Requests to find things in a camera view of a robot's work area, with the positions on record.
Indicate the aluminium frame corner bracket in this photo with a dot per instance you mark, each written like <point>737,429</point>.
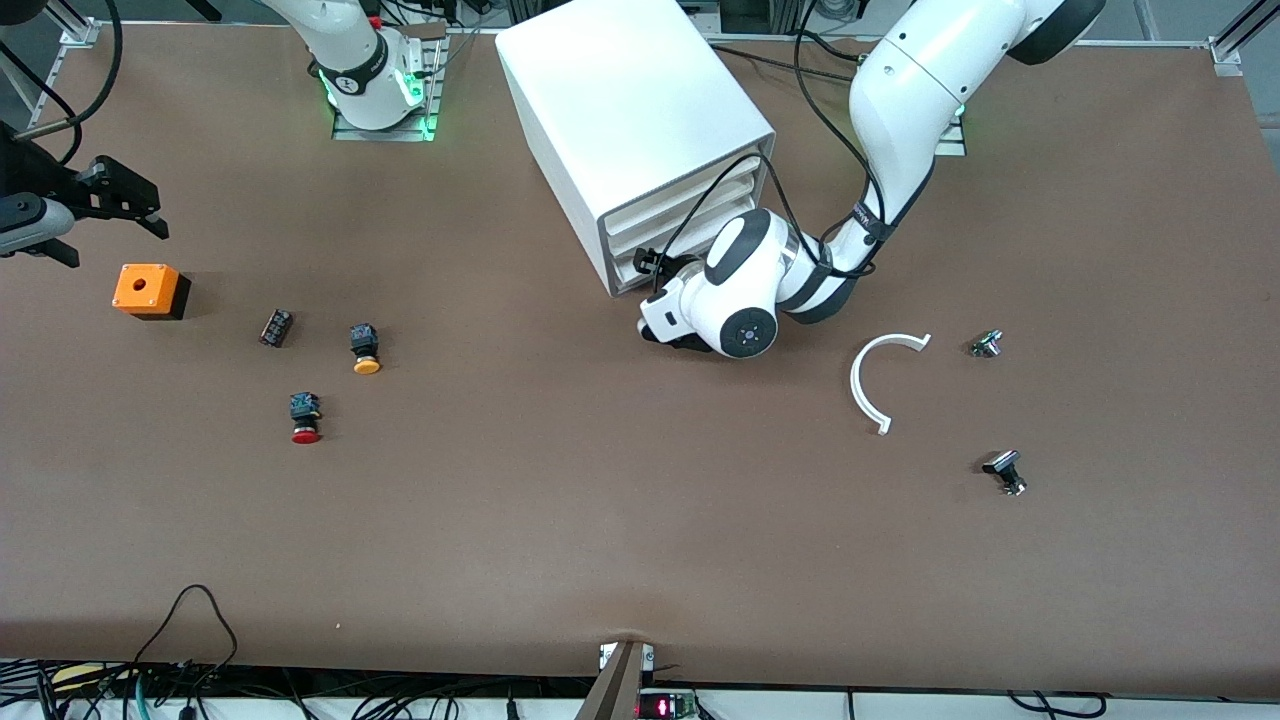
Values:
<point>80,32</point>
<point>1225,55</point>

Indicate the yellow push button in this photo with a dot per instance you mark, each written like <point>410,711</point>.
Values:
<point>366,350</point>

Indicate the white lowest drawer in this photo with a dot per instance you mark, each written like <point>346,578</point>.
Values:
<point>622,272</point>

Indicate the white drawer cabinet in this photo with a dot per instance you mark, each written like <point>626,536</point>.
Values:
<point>620,90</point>

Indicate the small metal selector switch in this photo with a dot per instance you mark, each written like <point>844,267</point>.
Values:
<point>986,344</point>

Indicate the red push button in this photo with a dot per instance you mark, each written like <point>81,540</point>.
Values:
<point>305,420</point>

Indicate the white middle drawer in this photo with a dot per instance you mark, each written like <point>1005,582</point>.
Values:
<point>622,249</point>

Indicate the white highest drawer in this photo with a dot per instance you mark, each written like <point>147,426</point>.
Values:
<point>640,216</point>

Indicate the brown camera mount post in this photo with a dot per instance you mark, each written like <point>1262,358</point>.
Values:
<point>615,690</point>

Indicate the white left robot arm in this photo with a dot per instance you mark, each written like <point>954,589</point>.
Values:
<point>900,100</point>

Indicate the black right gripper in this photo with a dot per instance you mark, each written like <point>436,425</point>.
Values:
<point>62,190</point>

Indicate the white curved plastic arc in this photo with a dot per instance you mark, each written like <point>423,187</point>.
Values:
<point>856,385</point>

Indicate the orange button enclosure box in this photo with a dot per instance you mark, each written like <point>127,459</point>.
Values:
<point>145,288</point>

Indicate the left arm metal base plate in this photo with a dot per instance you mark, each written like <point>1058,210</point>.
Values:
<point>955,145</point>

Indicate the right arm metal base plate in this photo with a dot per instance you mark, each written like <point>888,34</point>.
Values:
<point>380,135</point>

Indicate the device with red display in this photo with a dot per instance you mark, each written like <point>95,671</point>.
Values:
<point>665,708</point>

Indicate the small black contact block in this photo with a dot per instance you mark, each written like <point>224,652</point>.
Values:
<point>276,328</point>

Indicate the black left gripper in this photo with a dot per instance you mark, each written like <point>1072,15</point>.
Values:
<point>655,264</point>

